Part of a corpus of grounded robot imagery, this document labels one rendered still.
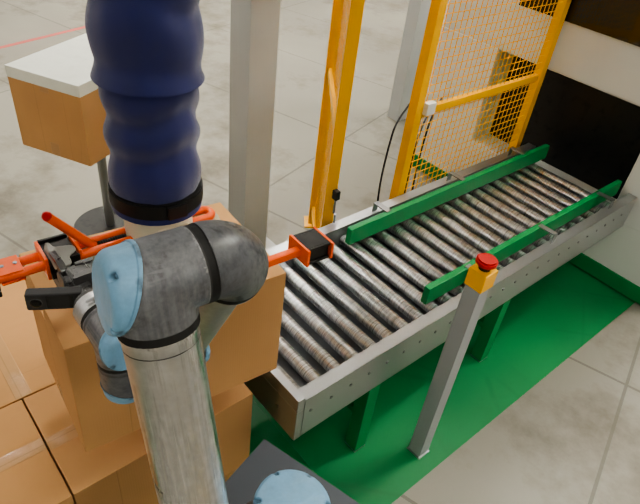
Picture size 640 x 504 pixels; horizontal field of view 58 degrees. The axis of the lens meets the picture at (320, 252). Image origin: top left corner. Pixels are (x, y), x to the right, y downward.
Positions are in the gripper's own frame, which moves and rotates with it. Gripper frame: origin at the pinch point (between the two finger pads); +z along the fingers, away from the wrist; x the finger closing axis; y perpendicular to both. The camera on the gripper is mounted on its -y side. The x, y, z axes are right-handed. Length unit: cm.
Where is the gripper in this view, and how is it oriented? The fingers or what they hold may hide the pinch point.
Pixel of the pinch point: (47, 259)
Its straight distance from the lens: 150.4
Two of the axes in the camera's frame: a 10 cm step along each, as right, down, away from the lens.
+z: -6.4, -5.3, 5.6
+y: 7.6, -3.3, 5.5
